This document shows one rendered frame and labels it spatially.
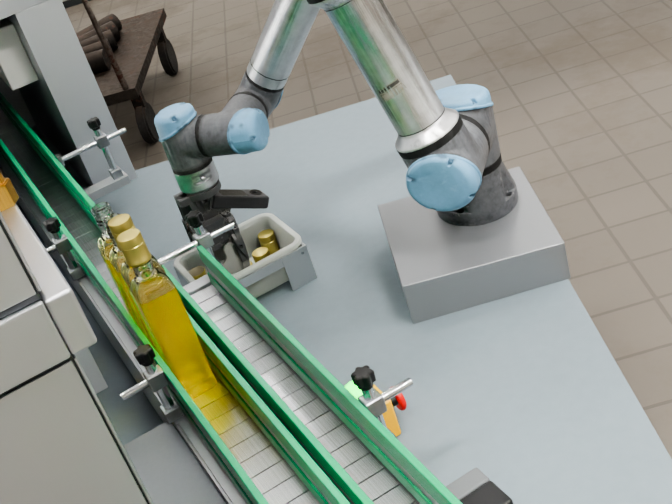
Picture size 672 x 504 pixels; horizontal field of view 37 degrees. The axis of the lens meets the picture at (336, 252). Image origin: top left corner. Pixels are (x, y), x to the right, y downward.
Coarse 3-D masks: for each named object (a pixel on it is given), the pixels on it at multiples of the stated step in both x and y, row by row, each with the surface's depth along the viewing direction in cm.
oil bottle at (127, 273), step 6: (126, 264) 149; (156, 264) 149; (120, 270) 151; (126, 270) 148; (132, 270) 148; (126, 276) 148; (132, 276) 148; (126, 282) 150; (138, 312) 155; (144, 324) 156; (150, 336) 157; (156, 348) 158
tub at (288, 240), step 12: (264, 216) 204; (240, 228) 203; (252, 228) 204; (264, 228) 205; (276, 228) 201; (288, 228) 197; (252, 240) 205; (288, 240) 197; (300, 240) 192; (192, 252) 200; (276, 252) 190; (288, 252) 191; (180, 264) 197; (192, 264) 200; (204, 264) 202; (252, 264) 189; (264, 264) 189; (240, 276) 188
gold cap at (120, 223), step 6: (120, 216) 147; (126, 216) 146; (108, 222) 146; (114, 222) 146; (120, 222) 145; (126, 222) 145; (132, 222) 146; (114, 228) 145; (120, 228) 145; (126, 228) 145; (132, 228) 146; (114, 234) 146
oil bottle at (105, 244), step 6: (102, 240) 158; (108, 240) 158; (102, 246) 158; (108, 246) 157; (102, 252) 158; (108, 252) 157; (108, 258) 157; (108, 264) 158; (108, 270) 163; (114, 276) 159; (114, 282) 164; (120, 288) 160; (120, 294) 164; (126, 300) 162; (126, 306) 165; (132, 312) 163; (138, 324) 164
